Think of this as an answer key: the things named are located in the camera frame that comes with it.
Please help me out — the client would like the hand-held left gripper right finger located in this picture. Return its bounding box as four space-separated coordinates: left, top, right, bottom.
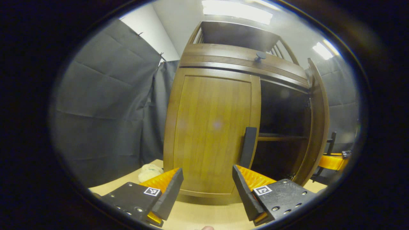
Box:
232 165 317 226

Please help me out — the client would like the small ceiling light panel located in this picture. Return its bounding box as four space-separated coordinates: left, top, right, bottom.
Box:
312 39 340 60

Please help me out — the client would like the large ceiling light panel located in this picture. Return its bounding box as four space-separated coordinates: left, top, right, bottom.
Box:
201 0 274 25

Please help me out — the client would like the cream crumpled cloth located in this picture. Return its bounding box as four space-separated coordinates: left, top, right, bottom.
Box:
138 164 164 183

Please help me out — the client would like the wooden double-door shoe cabinet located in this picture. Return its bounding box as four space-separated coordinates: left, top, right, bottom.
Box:
163 21 330 205

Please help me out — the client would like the black backdrop cloth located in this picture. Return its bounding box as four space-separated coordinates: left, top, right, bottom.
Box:
315 56 360 154
141 60 180 165
51 18 162 189

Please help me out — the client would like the black door handle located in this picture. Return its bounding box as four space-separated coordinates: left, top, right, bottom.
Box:
326 132 337 156
240 127 258 170

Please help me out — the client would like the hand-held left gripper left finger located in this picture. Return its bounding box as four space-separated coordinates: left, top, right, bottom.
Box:
102 168 184 228

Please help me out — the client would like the wooden shoe cabinet door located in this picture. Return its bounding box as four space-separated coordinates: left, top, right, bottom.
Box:
164 68 262 195
293 57 330 186

